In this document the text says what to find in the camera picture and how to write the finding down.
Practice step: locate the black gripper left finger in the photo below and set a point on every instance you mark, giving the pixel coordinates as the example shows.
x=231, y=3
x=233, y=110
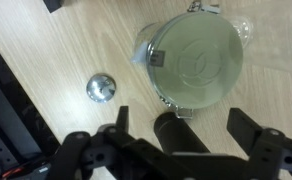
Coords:
x=96, y=156

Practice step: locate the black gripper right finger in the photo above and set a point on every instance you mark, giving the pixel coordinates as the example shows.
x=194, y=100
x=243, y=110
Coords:
x=272, y=156

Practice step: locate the small round silver cap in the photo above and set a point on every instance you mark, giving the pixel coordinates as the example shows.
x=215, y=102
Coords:
x=101, y=88

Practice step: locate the black thermos flask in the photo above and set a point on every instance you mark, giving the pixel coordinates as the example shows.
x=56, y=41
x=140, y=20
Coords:
x=174, y=131

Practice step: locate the black robot mounting stand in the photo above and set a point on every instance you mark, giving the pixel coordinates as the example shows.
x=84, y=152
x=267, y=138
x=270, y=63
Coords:
x=6, y=126

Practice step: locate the clear glass cup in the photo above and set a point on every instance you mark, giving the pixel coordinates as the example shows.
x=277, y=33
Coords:
x=142, y=36

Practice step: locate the glass carafe with funnel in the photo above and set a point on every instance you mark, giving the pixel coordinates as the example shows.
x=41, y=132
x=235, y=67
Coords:
x=244, y=28

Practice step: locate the black tape strip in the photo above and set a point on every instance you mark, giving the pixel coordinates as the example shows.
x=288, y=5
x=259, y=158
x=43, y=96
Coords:
x=54, y=5

